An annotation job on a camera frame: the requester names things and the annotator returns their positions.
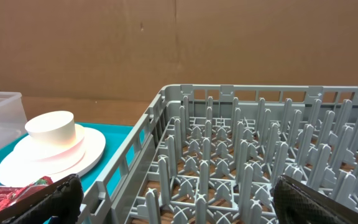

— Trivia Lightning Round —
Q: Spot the red foil snack wrapper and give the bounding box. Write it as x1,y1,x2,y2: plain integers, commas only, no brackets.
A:
0,176,53,211

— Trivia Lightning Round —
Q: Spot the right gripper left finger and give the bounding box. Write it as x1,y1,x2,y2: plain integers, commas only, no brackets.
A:
0,174,84,224

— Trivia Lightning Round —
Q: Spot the cream ceramic cup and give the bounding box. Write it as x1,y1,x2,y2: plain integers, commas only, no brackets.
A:
25,111,76,145

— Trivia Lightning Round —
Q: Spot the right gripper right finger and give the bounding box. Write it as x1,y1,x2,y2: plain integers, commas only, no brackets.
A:
273,175,358,224

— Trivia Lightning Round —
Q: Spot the small pink bowl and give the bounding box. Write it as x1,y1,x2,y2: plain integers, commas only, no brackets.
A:
13,123,85,160

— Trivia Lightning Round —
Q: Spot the teal serving tray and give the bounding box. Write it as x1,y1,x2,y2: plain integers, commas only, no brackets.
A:
0,121,145,224

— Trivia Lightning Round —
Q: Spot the grey dishwasher rack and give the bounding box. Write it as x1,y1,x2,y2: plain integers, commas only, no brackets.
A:
78,85,358,223

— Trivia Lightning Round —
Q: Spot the large white plate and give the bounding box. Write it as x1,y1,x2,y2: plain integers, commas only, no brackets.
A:
0,128,106,187

